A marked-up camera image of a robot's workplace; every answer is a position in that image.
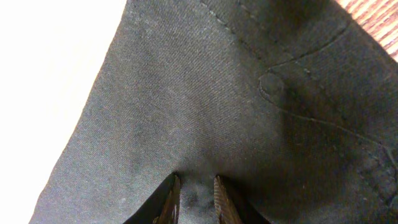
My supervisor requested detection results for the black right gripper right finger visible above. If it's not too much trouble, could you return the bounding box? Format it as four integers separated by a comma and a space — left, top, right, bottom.
214, 175, 271, 224

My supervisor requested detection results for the black t-shirt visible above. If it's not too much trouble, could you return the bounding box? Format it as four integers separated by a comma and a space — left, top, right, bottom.
31, 1, 397, 223

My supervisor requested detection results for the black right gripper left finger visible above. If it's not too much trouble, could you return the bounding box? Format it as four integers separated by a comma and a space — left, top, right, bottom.
123, 173, 181, 224

